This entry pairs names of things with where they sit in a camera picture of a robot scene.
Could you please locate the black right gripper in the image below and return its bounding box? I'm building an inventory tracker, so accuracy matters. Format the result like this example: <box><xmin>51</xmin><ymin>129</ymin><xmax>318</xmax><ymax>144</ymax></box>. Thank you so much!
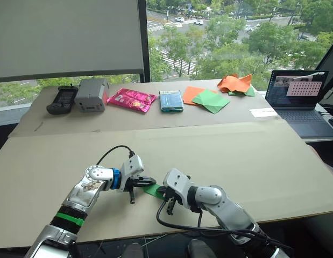
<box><xmin>156</xmin><ymin>185</ymin><xmax>183</xmax><ymax>215</ymax></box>

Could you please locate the dark open laptop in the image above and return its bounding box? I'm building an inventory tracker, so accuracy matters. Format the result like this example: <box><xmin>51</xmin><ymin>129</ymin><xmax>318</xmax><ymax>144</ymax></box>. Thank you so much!
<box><xmin>265</xmin><ymin>70</ymin><xmax>333</xmax><ymax>138</ymax></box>

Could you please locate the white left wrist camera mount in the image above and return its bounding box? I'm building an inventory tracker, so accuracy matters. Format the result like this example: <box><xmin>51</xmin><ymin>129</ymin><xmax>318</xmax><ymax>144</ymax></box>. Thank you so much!
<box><xmin>118</xmin><ymin>154</ymin><xmax>145</xmax><ymax>193</ymax></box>

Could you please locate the brown cardboard sheet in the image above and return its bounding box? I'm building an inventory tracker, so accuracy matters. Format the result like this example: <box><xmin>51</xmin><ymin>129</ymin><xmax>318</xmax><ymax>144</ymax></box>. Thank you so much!
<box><xmin>7</xmin><ymin>79</ymin><xmax>287</xmax><ymax>138</ymax></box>

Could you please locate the flat green paper sheet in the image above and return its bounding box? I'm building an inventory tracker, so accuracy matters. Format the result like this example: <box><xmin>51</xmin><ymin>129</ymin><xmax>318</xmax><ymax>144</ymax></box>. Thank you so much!
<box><xmin>192</xmin><ymin>89</ymin><xmax>231</xmax><ymax>114</ymax></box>

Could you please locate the pink snack packet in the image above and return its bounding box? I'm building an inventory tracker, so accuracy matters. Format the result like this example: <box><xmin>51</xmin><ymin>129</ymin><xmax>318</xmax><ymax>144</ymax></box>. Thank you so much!
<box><xmin>106</xmin><ymin>88</ymin><xmax>158</xmax><ymax>113</ymax></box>

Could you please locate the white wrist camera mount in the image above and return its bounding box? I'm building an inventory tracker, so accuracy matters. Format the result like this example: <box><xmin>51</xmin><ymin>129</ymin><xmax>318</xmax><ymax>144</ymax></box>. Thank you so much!
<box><xmin>118</xmin><ymin>154</ymin><xmax>145</xmax><ymax>193</ymax></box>
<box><xmin>162</xmin><ymin>168</ymin><xmax>195</xmax><ymax>209</ymax></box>

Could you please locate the green paper sheet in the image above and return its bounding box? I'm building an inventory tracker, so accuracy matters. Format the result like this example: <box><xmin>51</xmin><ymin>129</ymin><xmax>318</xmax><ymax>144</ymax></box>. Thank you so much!
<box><xmin>143</xmin><ymin>183</ymin><xmax>166</xmax><ymax>199</ymax></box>
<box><xmin>192</xmin><ymin>89</ymin><xmax>231</xmax><ymax>114</ymax></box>

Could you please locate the grey roller window blind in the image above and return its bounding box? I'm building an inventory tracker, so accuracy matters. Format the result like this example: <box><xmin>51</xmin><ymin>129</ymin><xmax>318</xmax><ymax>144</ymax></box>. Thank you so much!
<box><xmin>0</xmin><ymin>0</ymin><xmax>145</xmax><ymax>83</ymax></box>

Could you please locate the crumpled orange paper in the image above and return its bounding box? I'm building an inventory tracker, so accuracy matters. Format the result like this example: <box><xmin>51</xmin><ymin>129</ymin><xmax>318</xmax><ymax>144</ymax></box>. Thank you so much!
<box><xmin>217</xmin><ymin>73</ymin><xmax>253</xmax><ymax>94</ymax></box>

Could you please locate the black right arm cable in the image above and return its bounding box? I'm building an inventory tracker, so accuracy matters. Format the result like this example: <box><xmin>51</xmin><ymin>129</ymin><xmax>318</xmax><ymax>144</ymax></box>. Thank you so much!
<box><xmin>156</xmin><ymin>200</ymin><xmax>295</xmax><ymax>255</ymax></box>

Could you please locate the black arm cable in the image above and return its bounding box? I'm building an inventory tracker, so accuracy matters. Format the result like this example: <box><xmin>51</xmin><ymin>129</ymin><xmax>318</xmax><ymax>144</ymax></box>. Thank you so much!
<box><xmin>95</xmin><ymin>145</ymin><xmax>135</xmax><ymax>166</ymax></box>
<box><xmin>156</xmin><ymin>200</ymin><xmax>295</xmax><ymax>255</ymax></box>

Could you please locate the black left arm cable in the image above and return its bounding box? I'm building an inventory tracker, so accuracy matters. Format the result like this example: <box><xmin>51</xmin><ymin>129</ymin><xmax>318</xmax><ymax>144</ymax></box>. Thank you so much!
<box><xmin>95</xmin><ymin>145</ymin><xmax>135</xmax><ymax>166</ymax></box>

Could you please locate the black window frame post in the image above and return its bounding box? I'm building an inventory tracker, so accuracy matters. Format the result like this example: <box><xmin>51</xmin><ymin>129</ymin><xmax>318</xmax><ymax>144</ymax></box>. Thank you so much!
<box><xmin>138</xmin><ymin>0</ymin><xmax>152</xmax><ymax>83</ymax></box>

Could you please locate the dark monitor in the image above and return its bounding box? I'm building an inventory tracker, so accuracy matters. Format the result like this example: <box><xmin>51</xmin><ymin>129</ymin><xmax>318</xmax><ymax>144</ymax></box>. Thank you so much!
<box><xmin>315</xmin><ymin>32</ymin><xmax>333</xmax><ymax>108</ymax></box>

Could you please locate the flat orange paper sheet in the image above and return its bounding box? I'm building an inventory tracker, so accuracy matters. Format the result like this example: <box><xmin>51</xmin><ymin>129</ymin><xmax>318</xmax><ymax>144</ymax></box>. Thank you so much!
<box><xmin>182</xmin><ymin>86</ymin><xmax>218</xmax><ymax>106</ymax></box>

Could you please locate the grey box device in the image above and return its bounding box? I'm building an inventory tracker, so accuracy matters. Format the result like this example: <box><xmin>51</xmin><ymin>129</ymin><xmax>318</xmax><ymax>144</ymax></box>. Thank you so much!
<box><xmin>74</xmin><ymin>78</ymin><xmax>110</xmax><ymax>113</ymax></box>

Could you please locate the black handheld controller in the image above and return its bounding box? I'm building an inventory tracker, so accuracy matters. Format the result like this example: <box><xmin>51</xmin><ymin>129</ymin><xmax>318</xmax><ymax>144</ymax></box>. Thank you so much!
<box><xmin>46</xmin><ymin>85</ymin><xmax>80</xmax><ymax>116</ymax></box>

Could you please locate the crumpled green paper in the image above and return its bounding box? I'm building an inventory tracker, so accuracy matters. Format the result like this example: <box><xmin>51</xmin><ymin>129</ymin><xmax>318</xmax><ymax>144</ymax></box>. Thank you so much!
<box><xmin>227</xmin><ymin>85</ymin><xmax>256</xmax><ymax>97</ymax></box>

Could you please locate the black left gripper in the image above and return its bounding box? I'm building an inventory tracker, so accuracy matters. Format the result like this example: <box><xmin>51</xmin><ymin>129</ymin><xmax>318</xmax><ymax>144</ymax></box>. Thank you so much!
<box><xmin>126</xmin><ymin>175</ymin><xmax>157</xmax><ymax>204</ymax></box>

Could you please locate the white paper label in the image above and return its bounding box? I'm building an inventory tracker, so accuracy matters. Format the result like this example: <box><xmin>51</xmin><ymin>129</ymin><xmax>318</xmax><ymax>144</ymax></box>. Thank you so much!
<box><xmin>248</xmin><ymin>107</ymin><xmax>279</xmax><ymax>118</ymax></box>

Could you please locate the teal flat box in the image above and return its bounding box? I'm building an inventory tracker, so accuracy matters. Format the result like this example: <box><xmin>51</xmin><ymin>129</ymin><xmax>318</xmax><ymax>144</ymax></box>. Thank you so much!
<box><xmin>159</xmin><ymin>90</ymin><xmax>185</xmax><ymax>113</ymax></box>

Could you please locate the large beige cardboard sheet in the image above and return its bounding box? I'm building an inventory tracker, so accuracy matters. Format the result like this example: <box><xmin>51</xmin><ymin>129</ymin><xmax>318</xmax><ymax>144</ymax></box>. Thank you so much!
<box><xmin>0</xmin><ymin>119</ymin><xmax>333</xmax><ymax>249</ymax></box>

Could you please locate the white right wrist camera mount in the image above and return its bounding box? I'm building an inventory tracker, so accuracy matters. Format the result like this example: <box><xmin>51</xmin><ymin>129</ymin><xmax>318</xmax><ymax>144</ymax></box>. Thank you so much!
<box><xmin>162</xmin><ymin>168</ymin><xmax>195</xmax><ymax>209</ymax></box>

